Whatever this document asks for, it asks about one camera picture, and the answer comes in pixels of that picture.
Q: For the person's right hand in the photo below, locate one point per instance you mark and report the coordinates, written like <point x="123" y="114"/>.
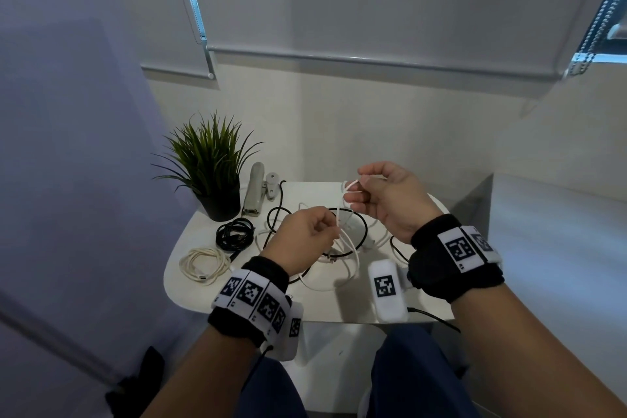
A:
<point x="397" y="202"/>

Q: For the person's left hand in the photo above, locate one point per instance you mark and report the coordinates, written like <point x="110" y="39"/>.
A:
<point x="299" y="236"/>

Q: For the person's right forearm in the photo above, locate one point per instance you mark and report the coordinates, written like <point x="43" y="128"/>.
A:
<point x="534" y="359"/>

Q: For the person's left forearm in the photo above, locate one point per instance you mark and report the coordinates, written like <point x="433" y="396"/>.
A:
<point x="201" y="378"/>

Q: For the person's left leg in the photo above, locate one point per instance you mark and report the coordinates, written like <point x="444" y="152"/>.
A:
<point x="269" y="393"/>

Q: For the person's leg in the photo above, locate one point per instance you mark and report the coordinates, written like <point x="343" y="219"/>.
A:
<point x="269" y="393"/>
<point x="416" y="373"/>

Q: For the person's right leg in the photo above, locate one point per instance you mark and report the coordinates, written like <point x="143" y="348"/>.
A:
<point x="416" y="373"/>

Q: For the white charger adapter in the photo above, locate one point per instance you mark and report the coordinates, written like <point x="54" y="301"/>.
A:
<point x="351" y="229"/>

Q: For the small white gadget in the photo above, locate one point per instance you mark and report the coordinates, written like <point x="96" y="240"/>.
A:
<point x="272" y="185"/>

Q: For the grey oblong device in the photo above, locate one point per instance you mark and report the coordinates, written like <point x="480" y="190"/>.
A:
<point x="254" y="187"/>

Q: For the black wristband with marker tags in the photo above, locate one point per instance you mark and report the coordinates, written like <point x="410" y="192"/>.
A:
<point x="250" y="300"/>
<point x="455" y="261"/>

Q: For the green plant in black pot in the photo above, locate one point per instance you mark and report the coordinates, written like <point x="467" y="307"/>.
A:
<point x="220" y="207"/>

